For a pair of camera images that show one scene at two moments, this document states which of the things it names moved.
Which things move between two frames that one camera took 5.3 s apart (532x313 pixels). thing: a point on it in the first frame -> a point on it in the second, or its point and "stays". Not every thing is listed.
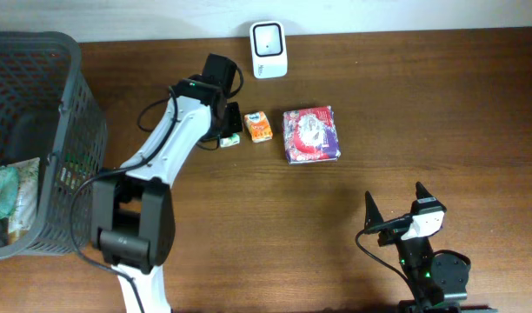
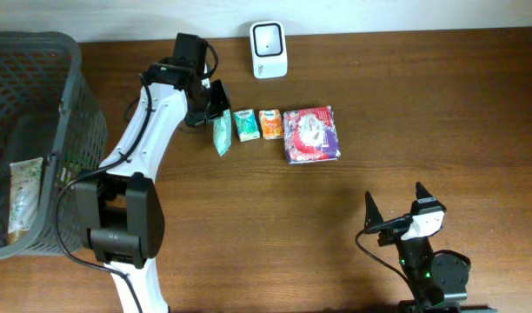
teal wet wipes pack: (4, 185) -> (222, 132)
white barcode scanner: (269, 49) stays
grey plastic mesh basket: (41, 106) stays
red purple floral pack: (311, 136) stays
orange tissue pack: (258, 126) -> (271, 123)
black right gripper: (374, 222) stays
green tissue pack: (227, 142) -> (247, 125)
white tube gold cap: (25, 217) stays
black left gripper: (235, 120) -> (221, 99)
